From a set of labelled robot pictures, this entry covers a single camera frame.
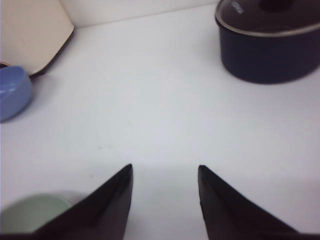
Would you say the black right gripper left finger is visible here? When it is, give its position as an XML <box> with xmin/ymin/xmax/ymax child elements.
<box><xmin>34</xmin><ymin>163</ymin><xmax>133</xmax><ymax>240</ymax></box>

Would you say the cream white toaster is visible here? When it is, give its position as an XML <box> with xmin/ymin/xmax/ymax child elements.
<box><xmin>0</xmin><ymin>0</ymin><xmax>75</xmax><ymax>75</ymax></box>

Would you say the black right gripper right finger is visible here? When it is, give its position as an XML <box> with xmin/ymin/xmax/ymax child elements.
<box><xmin>197</xmin><ymin>164</ymin><xmax>301</xmax><ymax>240</ymax></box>

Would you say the dark blue pot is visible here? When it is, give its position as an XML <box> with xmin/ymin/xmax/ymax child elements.
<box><xmin>217</xmin><ymin>22</ymin><xmax>320</xmax><ymax>85</ymax></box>

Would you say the glass pot lid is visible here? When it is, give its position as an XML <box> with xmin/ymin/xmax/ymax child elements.
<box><xmin>215</xmin><ymin>0</ymin><xmax>320</xmax><ymax>38</ymax></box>

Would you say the green plastic bowl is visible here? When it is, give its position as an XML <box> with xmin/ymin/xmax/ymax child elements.
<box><xmin>0</xmin><ymin>193</ymin><xmax>71</xmax><ymax>234</ymax></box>

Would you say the blue plastic bowl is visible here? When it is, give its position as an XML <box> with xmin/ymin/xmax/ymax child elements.
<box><xmin>0</xmin><ymin>65</ymin><xmax>33</xmax><ymax>122</ymax></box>

